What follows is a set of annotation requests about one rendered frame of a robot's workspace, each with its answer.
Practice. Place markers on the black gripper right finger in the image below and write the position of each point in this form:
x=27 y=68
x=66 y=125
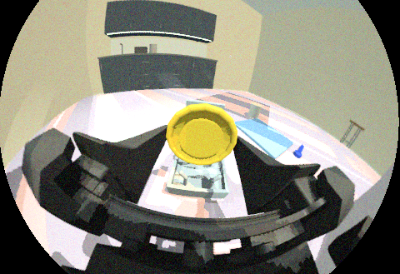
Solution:
x=262 y=177

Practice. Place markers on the yellow plate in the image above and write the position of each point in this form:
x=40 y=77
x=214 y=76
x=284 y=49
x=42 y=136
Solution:
x=201 y=134

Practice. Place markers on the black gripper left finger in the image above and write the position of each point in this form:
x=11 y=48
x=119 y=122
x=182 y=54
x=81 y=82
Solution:
x=130 y=161

